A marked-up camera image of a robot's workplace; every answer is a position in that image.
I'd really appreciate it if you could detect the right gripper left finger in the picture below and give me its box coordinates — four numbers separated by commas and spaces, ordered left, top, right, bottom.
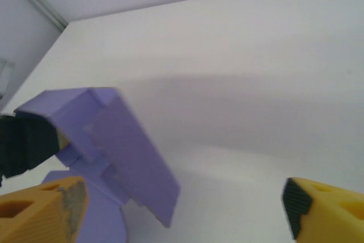
0, 176, 89, 243

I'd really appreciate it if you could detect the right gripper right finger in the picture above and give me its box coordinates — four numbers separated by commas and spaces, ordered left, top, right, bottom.
280, 176, 364, 241

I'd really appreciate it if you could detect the purple paper box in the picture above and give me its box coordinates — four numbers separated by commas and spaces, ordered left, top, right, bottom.
14, 86, 183, 243

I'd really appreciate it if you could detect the left aluminium frame post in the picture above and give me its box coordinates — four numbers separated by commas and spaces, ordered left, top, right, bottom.
0, 0, 69, 32

